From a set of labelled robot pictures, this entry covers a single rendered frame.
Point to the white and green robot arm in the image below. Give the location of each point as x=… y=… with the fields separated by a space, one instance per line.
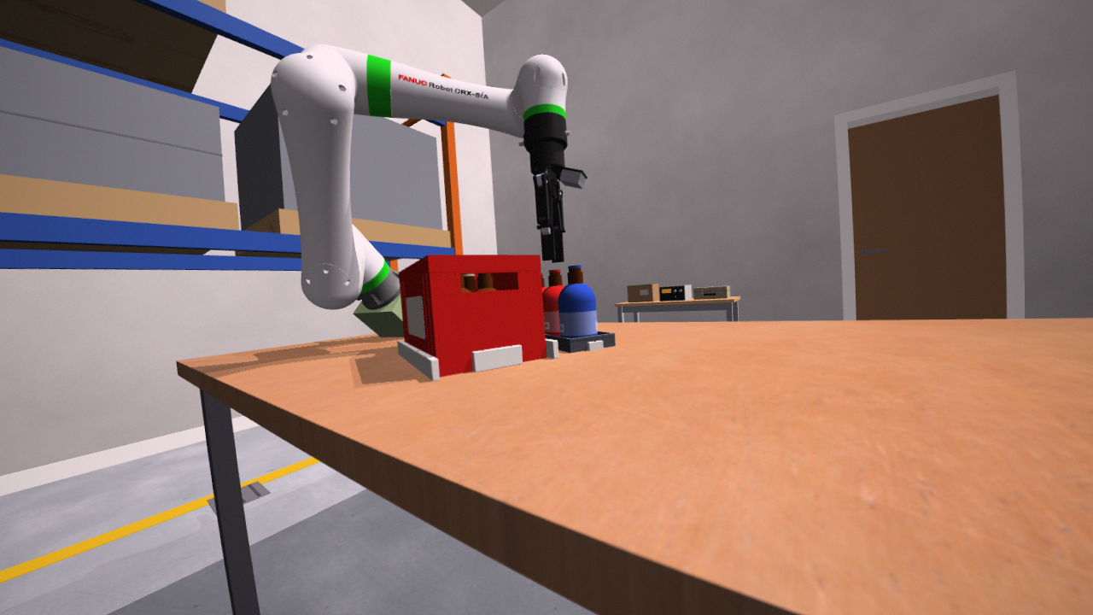
x=315 y=106

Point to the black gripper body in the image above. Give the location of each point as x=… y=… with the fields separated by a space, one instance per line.
x=545 y=158

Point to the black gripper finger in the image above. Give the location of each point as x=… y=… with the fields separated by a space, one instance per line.
x=558 y=224
x=544 y=208

